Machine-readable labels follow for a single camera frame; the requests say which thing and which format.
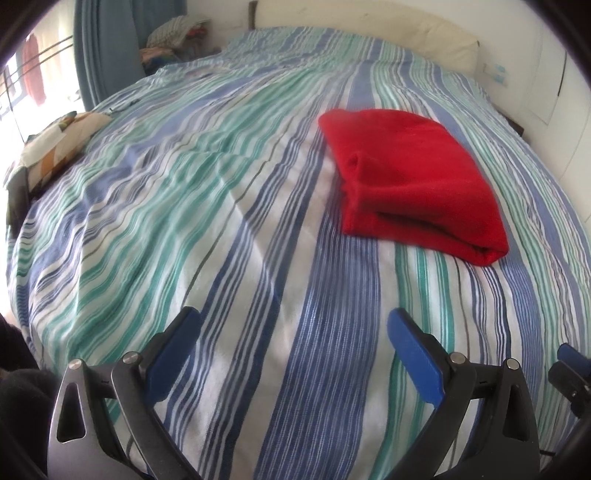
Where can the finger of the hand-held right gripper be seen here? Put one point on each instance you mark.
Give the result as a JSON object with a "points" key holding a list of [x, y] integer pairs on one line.
{"points": [[572, 357]]}

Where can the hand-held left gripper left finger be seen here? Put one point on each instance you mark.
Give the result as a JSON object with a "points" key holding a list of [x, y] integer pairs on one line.
{"points": [[178, 346]]}

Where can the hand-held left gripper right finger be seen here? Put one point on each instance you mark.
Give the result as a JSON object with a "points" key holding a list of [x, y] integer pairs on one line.
{"points": [[415, 355]]}

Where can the red sweater with white animal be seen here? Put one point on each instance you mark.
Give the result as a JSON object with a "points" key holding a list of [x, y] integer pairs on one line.
{"points": [[415, 184]]}

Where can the pile of clothes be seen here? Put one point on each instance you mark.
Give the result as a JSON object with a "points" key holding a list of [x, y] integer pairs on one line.
{"points": [[173, 39]]}

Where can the striped blue green bed blanket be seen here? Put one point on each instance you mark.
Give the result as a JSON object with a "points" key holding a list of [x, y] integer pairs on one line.
{"points": [[207, 207]]}

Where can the patterned pillow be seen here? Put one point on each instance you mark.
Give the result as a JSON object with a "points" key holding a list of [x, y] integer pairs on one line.
{"points": [[55, 143]]}

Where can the blue curtain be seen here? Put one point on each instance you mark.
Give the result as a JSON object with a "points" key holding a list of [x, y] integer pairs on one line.
{"points": [[108, 50]]}

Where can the red hanging garment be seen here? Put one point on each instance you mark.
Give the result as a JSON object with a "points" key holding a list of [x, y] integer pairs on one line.
{"points": [[33, 69]]}

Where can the cream headboard cushion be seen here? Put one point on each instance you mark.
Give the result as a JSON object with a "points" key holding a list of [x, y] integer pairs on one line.
{"points": [[392, 27]]}

